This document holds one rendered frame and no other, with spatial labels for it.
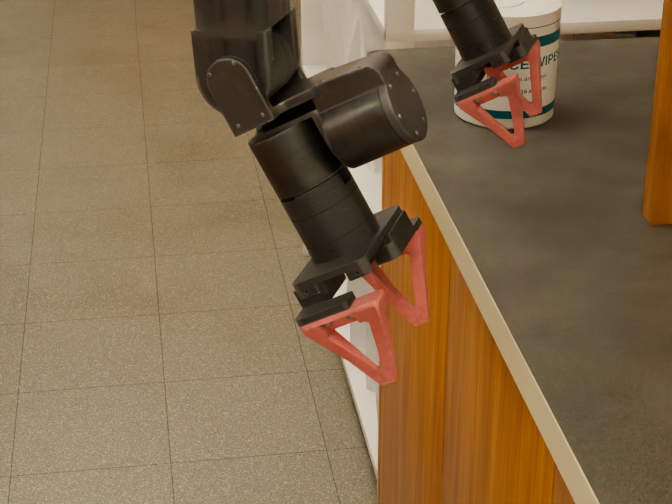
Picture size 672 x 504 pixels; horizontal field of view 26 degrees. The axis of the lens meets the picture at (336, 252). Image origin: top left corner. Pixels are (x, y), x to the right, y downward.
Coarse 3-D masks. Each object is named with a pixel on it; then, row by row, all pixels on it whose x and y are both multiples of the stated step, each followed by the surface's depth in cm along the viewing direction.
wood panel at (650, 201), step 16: (656, 80) 153; (656, 96) 154; (656, 112) 154; (656, 128) 154; (656, 144) 154; (656, 160) 155; (656, 176) 155; (656, 192) 156; (656, 208) 157; (656, 224) 158
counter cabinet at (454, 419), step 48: (384, 192) 220; (432, 240) 186; (432, 288) 188; (432, 336) 190; (480, 336) 162; (432, 384) 192; (480, 384) 164; (384, 432) 235; (432, 432) 194; (480, 432) 165; (528, 432) 144; (384, 480) 238; (432, 480) 196; (480, 480) 167; (528, 480) 145
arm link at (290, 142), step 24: (288, 120) 107; (312, 120) 107; (264, 144) 106; (288, 144) 106; (312, 144) 106; (264, 168) 108; (288, 168) 106; (312, 168) 106; (336, 168) 108; (288, 192) 107
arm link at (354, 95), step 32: (224, 64) 103; (352, 64) 105; (384, 64) 104; (224, 96) 104; (256, 96) 104; (288, 96) 105; (320, 96) 104; (352, 96) 104; (384, 96) 102; (416, 96) 106; (352, 128) 104; (384, 128) 103; (416, 128) 104; (352, 160) 105
